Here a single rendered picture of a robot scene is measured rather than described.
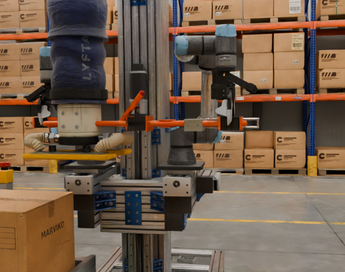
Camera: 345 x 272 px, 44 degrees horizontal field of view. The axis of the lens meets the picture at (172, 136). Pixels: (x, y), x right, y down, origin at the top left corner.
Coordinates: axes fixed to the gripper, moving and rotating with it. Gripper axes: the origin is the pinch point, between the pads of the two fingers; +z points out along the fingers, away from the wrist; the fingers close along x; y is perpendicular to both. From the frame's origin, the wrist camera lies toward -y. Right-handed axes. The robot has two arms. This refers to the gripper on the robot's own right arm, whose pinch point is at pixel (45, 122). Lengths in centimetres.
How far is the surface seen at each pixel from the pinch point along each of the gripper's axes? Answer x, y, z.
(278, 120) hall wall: 830, 117, 15
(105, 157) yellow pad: -41, 47, 12
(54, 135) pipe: -27.4, 19.8, 4.5
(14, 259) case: -44, 11, 50
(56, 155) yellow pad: -40, 28, 11
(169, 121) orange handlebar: -29, 68, -1
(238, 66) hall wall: 823, 28, -110
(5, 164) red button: 21.3, -36.7, 23.5
